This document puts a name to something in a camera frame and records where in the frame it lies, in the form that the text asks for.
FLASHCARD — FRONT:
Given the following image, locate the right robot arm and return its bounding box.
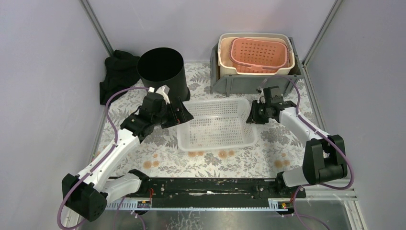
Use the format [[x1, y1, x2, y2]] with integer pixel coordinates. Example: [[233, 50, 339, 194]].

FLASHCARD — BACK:
[[246, 86, 348, 197]]

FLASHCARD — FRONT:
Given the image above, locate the white perforated plastic basket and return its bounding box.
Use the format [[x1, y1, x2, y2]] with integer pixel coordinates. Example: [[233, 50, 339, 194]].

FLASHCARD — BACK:
[[177, 98, 258, 151]]

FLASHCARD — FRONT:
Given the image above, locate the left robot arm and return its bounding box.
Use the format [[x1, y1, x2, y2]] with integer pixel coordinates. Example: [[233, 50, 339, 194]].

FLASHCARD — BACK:
[[61, 92, 193, 222]]

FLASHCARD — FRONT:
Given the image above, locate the cream plastic tub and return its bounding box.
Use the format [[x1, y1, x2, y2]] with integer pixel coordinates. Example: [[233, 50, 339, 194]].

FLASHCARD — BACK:
[[217, 33, 296, 76]]

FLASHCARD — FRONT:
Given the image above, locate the large black cylindrical container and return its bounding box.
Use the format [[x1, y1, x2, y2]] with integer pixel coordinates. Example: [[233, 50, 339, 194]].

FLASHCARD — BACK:
[[136, 47, 191, 102]]

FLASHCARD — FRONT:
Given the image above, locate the black mounting base rail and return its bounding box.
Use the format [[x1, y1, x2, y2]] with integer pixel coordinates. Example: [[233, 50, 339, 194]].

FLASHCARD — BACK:
[[128, 177, 306, 209]]

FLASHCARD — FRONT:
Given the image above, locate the black cloth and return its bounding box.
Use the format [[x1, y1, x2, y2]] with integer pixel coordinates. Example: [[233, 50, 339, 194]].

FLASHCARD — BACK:
[[99, 50, 140, 105]]

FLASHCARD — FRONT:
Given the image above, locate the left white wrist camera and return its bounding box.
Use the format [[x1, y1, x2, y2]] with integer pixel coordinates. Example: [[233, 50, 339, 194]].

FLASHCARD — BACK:
[[148, 85, 170, 104]]

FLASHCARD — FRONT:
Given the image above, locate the grey plastic crate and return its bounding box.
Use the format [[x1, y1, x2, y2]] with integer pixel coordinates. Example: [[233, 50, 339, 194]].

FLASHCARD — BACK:
[[210, 33, 304, 96]]

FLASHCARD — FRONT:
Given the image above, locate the pink perforated basket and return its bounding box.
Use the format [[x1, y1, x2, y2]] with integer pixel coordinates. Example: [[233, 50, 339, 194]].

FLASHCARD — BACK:
[[229, 37, 293, 74]]

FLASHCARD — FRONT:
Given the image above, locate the floral patterned table mat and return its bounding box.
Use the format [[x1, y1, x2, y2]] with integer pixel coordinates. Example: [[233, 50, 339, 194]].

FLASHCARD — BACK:
[[91, 63, 319, 178]]

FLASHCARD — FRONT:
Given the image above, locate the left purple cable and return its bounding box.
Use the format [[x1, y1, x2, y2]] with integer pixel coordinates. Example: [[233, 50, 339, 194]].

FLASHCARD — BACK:
[[56, 87, 153, 230]]

